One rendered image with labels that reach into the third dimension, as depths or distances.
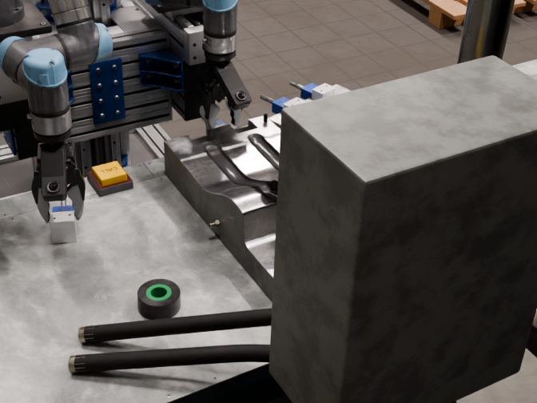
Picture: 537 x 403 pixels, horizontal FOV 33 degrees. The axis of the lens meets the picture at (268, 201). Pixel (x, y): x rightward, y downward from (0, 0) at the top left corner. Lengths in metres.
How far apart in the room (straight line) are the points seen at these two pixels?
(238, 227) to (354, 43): 2.94
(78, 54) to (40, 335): 0.55
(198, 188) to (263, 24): 2.94
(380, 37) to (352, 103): 3.74
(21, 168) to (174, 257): 1.49
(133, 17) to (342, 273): 1.63
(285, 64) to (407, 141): 3.45
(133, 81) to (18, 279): 0.79
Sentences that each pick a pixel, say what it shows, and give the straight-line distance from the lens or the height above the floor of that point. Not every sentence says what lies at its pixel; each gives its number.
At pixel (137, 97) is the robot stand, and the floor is 0.77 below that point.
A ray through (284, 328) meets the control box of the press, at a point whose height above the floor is 1.18.
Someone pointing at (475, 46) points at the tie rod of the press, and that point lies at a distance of 1.23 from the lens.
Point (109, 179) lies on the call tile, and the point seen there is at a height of 0.83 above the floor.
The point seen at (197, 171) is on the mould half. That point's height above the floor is 0.89.
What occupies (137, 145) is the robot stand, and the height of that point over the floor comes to 0.21.
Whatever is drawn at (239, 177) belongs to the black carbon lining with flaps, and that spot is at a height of 0.88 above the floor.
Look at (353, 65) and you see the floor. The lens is 4.39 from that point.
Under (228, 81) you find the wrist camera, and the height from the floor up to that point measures 0.99.
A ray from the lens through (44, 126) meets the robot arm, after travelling 1.73.
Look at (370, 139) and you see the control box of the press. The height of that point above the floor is 1.47.
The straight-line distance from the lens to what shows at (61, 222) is 1.84.
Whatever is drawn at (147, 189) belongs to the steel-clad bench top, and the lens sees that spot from 2.01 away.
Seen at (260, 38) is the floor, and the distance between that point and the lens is 4.61.
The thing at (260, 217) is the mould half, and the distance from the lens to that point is 1.74.
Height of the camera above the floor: 1.94
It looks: 35 degrees down
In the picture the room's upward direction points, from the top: 2 degrees clockwise
